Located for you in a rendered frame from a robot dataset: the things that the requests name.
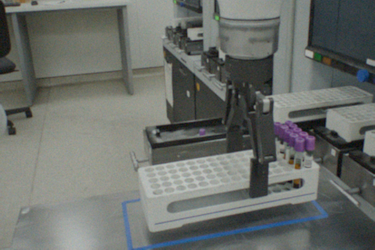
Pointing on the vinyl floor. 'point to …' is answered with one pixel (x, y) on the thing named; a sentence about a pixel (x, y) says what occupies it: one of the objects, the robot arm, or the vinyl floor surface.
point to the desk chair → (5, 46)
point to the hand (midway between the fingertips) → (245, 168)
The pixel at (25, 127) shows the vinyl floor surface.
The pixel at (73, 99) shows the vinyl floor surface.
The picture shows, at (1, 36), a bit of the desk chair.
